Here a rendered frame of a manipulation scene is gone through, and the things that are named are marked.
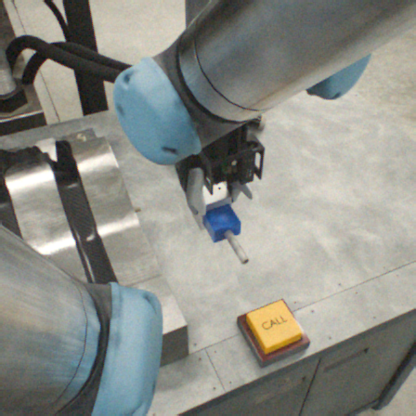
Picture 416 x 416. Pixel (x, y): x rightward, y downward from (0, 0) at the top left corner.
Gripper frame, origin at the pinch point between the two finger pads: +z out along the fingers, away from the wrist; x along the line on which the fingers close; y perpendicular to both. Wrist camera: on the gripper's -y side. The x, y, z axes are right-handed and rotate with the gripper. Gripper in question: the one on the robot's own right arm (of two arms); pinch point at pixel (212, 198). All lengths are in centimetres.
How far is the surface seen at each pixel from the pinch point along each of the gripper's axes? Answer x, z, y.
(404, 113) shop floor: 151, 95, -98
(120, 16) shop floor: 52, 95, -259
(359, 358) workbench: 28, 47, 15
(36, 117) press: -20, 18, -57
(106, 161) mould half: -11.6, 1.9, -16.5
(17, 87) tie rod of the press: -22, 12, -61
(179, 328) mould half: -11.2, 6.2, 14.3
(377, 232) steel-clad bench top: 29.3, 15.1, 6.4
